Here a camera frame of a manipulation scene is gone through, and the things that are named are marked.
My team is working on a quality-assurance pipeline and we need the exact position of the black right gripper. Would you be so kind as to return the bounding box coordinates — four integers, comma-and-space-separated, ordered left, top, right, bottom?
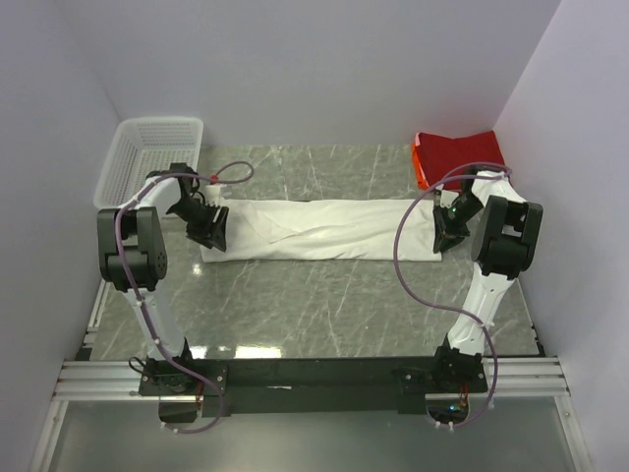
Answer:
433, 194, 485, 255

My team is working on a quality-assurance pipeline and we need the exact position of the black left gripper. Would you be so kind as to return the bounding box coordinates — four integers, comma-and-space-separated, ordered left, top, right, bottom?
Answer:
170, 199, 229, 252

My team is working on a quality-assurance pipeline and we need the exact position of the white t shirt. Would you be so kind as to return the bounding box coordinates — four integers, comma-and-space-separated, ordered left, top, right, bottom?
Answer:
200, 200, 412, 264

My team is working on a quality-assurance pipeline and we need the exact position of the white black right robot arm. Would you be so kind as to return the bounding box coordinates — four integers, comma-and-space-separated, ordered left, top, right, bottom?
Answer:
431, 163, 543, 392

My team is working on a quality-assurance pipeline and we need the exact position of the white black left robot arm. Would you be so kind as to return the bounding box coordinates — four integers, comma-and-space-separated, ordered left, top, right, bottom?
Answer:
97, 163, 229, 395

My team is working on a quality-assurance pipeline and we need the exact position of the folded red t shirt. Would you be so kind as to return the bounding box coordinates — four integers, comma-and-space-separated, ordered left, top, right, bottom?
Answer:
423, 131, 504, 185

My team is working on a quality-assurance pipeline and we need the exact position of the white plastic basket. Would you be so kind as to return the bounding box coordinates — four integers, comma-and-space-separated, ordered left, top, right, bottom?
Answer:
93, 116, 203, 209

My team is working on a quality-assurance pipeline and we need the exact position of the black base crossbar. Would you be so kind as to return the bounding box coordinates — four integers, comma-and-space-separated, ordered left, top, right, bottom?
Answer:
135, 356, 490, 421

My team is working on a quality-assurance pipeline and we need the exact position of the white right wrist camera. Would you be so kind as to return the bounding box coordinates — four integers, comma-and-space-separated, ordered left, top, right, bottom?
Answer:
434, 190, 459, 207

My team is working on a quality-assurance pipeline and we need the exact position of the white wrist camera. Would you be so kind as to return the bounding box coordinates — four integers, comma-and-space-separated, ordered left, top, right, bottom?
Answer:
203, 174, 224, 207
434, 190, 459, 207

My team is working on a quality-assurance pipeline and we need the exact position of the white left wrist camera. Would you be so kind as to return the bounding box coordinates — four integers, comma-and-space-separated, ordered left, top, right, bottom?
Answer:
203, 174, 224, 207

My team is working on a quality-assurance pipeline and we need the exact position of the aluminium rail frame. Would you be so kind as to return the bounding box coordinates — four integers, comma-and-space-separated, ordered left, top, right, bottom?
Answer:
29, 301, 594, 471

